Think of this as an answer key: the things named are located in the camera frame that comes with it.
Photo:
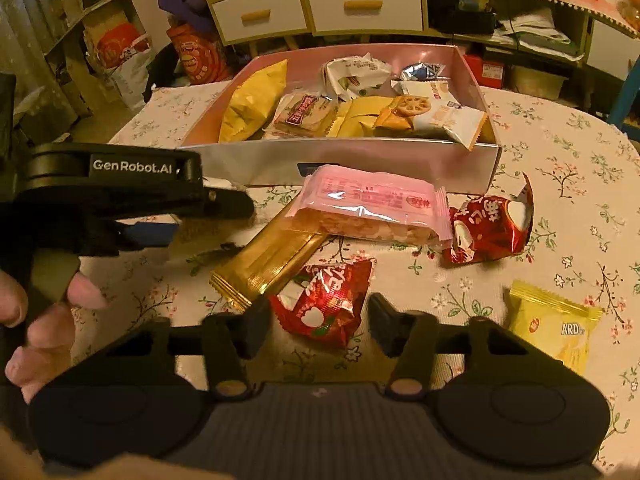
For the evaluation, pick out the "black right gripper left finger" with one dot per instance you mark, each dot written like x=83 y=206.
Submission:
x=230 y=339

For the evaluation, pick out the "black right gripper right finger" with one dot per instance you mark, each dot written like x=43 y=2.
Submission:
x=408 y=337

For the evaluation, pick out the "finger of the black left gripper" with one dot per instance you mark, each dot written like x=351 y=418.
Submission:
x=141 y=235
x=221 y=203

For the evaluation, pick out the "gold foil snack bar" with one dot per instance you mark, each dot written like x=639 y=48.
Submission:
x=266 y=264

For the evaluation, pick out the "red candy packet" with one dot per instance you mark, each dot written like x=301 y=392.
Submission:
x=491 y=227
x=324 y=303

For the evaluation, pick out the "large yellow snack bag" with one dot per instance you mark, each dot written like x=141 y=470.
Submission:
x=253 y=102

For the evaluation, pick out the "clear biscuit packet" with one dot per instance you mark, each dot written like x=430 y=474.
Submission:
x=302 y=115

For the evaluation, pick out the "pink wafer packet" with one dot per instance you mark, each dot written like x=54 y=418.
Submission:
x=367 y=205

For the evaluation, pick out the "yellow blue-label snack packet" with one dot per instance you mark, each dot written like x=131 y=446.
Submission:
x=553 y=324

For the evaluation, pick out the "white green snack packet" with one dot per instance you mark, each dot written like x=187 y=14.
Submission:
x=355 y=76

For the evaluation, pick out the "yellow lotus chip packet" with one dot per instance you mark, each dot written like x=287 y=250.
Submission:
x=408 y=116

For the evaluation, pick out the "small silver blue packet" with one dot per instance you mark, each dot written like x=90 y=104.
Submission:
x=423 y=71

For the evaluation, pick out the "white red-label snack packet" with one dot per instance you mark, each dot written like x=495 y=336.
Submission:
x=436 y=91

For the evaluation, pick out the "person left hand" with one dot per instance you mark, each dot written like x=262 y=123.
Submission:
x=50 y=337

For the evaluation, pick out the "pink silver cardboard box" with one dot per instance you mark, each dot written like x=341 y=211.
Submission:
x=353 y=140

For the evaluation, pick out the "red cartoon bag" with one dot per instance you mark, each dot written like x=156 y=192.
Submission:
x=201 y=54

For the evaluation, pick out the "white shopping bag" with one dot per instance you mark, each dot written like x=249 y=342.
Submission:
x=131 y=77

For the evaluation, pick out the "purple hat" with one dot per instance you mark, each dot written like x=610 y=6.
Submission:
x=194 y=12

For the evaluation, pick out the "red box under sideboard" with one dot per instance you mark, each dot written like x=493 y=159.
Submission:
x=487 y=73

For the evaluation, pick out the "blue plastic stool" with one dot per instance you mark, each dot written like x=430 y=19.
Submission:
x=624 y=102

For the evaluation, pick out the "long low wooden sideboard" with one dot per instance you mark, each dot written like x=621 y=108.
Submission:
x=556 y=32

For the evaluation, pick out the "black bag in sideboard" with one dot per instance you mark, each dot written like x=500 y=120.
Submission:
x=466 y=17

